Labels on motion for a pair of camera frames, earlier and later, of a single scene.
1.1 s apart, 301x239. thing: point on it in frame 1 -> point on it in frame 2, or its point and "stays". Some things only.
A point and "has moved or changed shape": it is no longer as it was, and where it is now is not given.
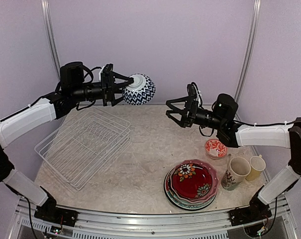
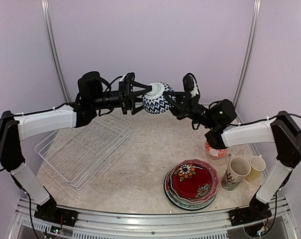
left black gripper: (106, 85) -> (127, 96)
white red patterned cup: (214, 149) stays
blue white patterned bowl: (140, 91) has moved or changed shape
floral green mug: (238, 168) stays
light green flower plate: (189, 203) -> (194, 189)
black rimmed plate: (185, 209) stays
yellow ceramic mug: (257, 164) stays
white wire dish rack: (81, 148) stays
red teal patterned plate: (184, 205) stays
